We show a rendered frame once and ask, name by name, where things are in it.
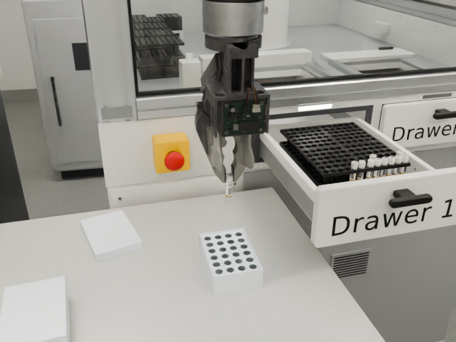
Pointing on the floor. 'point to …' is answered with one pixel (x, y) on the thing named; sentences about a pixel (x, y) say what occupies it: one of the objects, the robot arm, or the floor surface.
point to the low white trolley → (188, 276)
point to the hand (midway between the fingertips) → (227, 170)
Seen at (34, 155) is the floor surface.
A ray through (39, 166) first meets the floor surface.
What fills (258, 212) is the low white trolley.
